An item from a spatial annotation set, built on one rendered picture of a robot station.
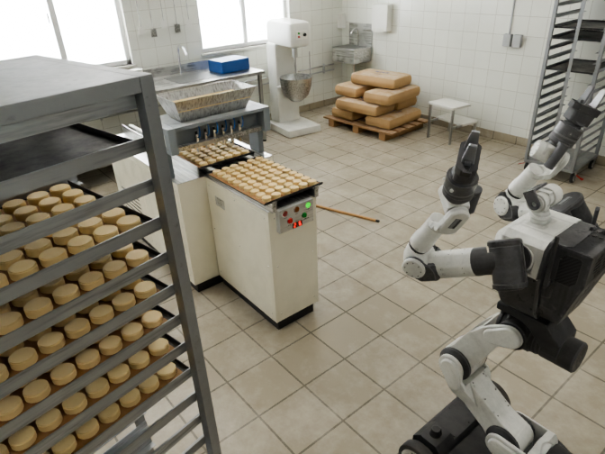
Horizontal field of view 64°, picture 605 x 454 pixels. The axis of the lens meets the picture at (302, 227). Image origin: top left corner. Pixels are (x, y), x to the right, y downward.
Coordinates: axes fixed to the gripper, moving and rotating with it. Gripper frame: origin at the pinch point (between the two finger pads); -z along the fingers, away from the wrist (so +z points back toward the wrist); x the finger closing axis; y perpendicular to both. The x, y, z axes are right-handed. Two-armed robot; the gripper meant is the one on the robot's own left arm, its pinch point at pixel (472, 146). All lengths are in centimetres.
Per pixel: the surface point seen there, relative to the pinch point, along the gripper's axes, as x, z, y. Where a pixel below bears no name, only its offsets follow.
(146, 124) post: -42, -27, -63
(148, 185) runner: -48, -15, -63
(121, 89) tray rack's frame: -43, -36, -64
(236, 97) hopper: 118, 100, -137
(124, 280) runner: -64, -1, -64
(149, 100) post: -40, -31, -62
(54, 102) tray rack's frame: -54, -40, -69
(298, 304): 30, 177, -69
